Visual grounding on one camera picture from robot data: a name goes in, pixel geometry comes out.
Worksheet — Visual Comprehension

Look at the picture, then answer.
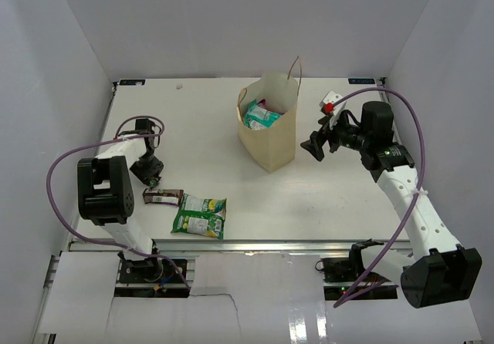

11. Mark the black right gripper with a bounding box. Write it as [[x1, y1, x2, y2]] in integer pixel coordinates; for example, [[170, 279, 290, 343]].
[[300, 110, 371, 161]]

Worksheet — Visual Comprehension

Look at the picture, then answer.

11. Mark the teal snack packet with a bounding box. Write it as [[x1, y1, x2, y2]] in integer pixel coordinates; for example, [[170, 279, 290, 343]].
[[243, 99, 282, 130]]

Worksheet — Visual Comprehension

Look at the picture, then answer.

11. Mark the red purple candy bag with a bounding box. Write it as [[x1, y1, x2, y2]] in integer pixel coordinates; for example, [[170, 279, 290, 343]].
[[258, 99, 284, 115]]

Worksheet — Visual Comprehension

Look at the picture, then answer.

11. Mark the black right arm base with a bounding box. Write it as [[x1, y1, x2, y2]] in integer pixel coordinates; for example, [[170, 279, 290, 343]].
[[314, 258, 398, 302]]

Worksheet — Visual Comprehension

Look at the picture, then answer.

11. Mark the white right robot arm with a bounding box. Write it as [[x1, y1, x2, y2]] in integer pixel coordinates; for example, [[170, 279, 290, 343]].
[[301, 101, 482, 309]]

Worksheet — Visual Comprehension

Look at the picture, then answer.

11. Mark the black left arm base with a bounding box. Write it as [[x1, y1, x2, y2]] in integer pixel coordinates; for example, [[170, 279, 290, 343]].
[[114, 259, 189, 298]]

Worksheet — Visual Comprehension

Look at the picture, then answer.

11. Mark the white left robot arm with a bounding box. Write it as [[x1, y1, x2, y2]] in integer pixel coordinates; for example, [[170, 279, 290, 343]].
[[77, 116, 164, 282]]

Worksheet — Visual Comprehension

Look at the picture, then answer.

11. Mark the brown paper bag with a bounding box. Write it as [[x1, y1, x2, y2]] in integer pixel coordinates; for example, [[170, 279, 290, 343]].
[[236, 69, 303, 173]]

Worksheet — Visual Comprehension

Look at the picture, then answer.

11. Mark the green candy bag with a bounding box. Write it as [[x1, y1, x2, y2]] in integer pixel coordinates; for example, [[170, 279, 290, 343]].
[[171, 194, 227, 240]]

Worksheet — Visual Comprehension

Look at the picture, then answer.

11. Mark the dark small candy packet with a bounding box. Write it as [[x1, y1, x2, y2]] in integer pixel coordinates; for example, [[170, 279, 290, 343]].
[[148, 177, 161, 188]]

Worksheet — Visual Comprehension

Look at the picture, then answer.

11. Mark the brown chocolate bar wrapper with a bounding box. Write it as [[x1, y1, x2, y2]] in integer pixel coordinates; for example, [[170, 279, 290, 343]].
[[142, 188, 184, 207]]

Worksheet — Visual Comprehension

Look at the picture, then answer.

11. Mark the blue right table label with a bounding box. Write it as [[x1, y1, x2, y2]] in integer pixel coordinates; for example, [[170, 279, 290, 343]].
[[348, 78, 375, 85]]

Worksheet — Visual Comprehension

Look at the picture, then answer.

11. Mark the blue table label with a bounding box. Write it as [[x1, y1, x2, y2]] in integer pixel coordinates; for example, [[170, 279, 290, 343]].
[[348, 78, 375, 85], [118, 79, 146, 86]]

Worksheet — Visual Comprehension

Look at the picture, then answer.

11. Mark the blue left table label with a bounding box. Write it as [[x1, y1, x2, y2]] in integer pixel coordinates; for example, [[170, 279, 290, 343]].
[[118, 79, 146, 86]]

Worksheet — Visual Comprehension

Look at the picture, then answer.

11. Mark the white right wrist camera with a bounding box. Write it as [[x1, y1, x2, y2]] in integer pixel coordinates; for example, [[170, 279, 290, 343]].
[[320, 91, 346, 129]]

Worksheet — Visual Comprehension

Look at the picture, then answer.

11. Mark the aluminium front table rail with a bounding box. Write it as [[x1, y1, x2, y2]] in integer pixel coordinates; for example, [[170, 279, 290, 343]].
[[61, 239, 410, 256]]

